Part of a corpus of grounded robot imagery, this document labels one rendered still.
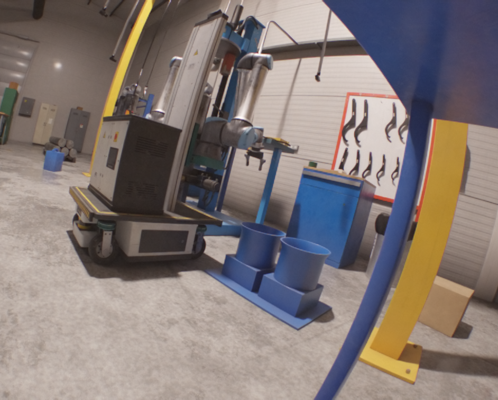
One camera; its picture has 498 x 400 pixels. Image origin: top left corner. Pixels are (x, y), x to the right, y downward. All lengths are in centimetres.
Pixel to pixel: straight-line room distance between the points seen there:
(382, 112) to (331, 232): 211
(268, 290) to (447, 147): 118
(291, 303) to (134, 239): 91
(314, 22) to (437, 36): 542
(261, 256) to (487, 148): 327
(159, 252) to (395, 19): 152
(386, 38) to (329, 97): 425
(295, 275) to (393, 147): 282
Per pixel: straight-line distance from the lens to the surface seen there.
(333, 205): 271
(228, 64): 339
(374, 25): 27
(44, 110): 1264
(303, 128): 453
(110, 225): 145
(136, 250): 150
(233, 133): 163
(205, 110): 308
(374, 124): 403
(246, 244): 157
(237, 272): 162
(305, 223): 284
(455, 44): 28
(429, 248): 123
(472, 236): 373
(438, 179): 125
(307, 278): 141
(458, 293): 195
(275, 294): 147
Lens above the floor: 66
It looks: 5 degrees down
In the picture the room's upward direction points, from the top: 14 degrees clockwise
